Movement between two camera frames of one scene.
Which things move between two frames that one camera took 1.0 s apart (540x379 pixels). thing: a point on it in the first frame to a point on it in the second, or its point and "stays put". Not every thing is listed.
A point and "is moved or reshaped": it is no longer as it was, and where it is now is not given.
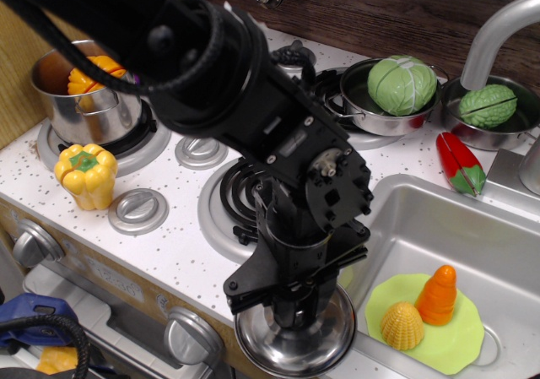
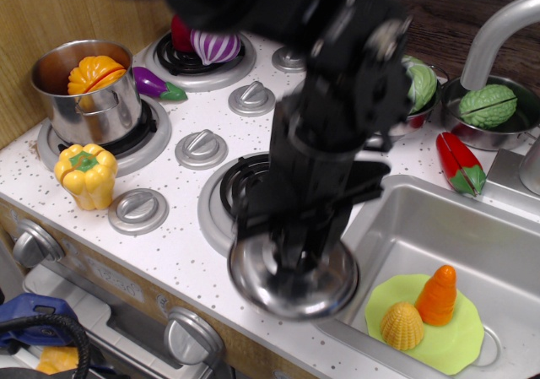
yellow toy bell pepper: (89, 174) stays put
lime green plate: (447, 349) stays put
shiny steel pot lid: (289, 353) is moved or reshaped
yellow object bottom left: (56, 360) stays put
